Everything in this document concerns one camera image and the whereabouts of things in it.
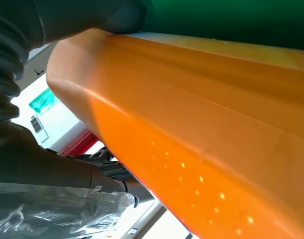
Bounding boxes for white and red sign stand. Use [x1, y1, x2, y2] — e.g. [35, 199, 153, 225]
[11, 42, 118, 156]

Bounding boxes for clear plastic wrap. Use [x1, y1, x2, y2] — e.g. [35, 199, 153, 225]
[0, 182, 135, 239]

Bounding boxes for green table mat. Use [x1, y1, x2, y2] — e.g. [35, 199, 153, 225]
[141, 0, 304, 51]

